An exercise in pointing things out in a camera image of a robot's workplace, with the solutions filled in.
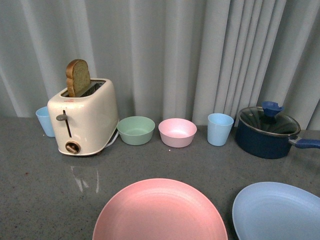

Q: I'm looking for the pink plate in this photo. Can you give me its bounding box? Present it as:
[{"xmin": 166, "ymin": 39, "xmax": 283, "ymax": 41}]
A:
[{"xmin": 92, "ymin": 178, "xmax": 228, "ymax": 240}]

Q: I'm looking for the light blue plate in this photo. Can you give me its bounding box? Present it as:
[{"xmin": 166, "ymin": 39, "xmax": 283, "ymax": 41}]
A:
[{"xmin": 232, "ymin": 182, "xmax": 320, "ymax": 240}]

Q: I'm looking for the pink bowl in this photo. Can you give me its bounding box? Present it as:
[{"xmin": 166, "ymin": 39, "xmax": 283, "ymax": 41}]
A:
[{"xmin": 158, "ymin": 118, "xmax": 197, "ymax": 148}]

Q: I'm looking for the green bowl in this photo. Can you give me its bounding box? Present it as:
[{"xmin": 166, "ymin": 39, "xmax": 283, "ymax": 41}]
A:
[{"xmin": 117, "ymin": 116, "xmax": 156, "ymax": 146}]

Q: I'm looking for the light blue cup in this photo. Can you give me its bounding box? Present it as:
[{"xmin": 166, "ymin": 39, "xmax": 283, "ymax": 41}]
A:
[
  {"xmin": 35, "ymin": 106, "xmax": 55, "ymax": 137},
  {"xmin": 207, "ymin": 113, "xmax": 234, "ymax": 147}
]

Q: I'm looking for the grey curtain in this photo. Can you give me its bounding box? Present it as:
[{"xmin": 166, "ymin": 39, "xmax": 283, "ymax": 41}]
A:
[{"xmin": 0, "ymin": 0, "xmax": 320, "ymax": 130}]

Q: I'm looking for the cream toaster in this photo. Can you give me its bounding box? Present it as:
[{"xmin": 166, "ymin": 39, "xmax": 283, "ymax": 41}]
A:
[{"xmin": 47, "ymin": 78, "xmax": 119, "ymax": 156}]

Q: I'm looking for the toast slice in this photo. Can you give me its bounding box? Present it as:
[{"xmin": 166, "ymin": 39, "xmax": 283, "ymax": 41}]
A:
[{"xmin": 65, "ymin": 59, "xmax": 91, "ymax": 97}]

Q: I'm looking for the dark blue saucepan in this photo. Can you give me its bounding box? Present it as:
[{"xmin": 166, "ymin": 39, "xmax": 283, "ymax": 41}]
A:
[{"xmin": 235, "ymin": 121, "xmax": 320, "ymax": 159}]

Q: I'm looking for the glass pot lid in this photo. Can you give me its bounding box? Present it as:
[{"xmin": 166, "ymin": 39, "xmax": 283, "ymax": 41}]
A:
[{"xmin": 238, "ymin": 101, "xmax": 301, "ymax": 137}]

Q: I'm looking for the white toaster cable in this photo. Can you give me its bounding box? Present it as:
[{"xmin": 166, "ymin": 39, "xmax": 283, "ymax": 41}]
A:
[{"xmin": 101, "ymin": 129, "xmax": 120, "ymax": 151}]

